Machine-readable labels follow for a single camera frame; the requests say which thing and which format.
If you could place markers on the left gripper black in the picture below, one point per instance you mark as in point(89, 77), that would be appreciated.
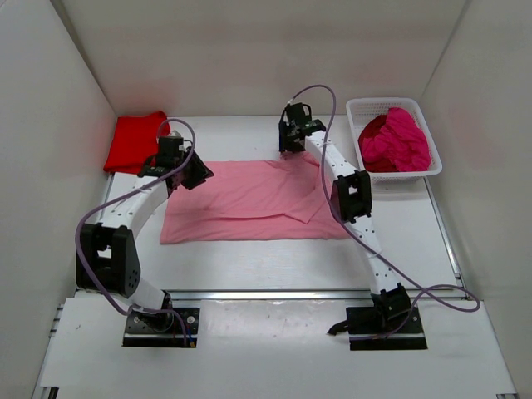
point(202, 172)

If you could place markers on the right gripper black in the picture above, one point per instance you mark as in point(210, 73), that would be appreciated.
point(286, 147)

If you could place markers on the light pink polo shirt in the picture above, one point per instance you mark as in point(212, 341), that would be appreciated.
point(255, 200)

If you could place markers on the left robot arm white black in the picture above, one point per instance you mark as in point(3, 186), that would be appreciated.
point(107, 260)

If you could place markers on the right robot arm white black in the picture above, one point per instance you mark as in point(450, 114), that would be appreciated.
point(350, 200)

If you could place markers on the folded red t shirt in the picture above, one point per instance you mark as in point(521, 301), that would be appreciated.
point(134, 140)

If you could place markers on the white plastic basket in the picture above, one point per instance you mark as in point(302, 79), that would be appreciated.
point(361, 111)

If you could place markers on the dark red t shirt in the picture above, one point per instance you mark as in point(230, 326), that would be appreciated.
point(372, 128)

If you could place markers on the magenta t shirt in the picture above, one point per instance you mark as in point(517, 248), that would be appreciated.
point(401, 146)

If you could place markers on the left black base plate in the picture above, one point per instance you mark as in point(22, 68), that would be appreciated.
point(144, 330)

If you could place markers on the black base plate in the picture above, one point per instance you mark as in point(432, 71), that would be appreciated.
point(144, 330)
point(366, 332)

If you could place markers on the aluminium rail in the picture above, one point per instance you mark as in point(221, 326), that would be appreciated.
point(269, 295)

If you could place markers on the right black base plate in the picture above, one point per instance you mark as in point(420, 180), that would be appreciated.
point(366, 332)

